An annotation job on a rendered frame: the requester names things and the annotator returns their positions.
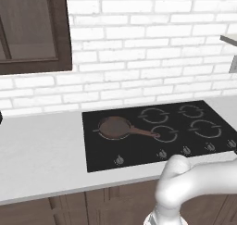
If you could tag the brown frying pan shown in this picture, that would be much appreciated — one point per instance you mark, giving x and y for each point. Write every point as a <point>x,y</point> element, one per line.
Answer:
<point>115,127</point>

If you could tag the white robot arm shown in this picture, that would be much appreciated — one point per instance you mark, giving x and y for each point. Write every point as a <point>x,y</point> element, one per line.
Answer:
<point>185,185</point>

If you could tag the dark wood base cupboard door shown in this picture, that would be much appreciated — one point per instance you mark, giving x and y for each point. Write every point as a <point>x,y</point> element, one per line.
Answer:
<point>213,211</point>
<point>117,204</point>
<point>24,211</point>

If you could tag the black object at counter edge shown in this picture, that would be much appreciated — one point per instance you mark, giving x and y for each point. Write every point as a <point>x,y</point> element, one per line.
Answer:
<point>0,117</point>

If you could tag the black glass hob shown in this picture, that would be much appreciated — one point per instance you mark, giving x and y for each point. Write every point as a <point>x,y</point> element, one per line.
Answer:
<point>129,154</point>

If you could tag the grey hob knob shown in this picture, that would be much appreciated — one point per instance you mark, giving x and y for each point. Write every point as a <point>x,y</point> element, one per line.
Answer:
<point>119,160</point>
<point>232,143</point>
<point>186,150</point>
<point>162,154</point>
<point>210,147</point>

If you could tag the dark wood wall cupboard door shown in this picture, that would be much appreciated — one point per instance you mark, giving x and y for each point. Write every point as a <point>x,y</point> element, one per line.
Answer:
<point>31,28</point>

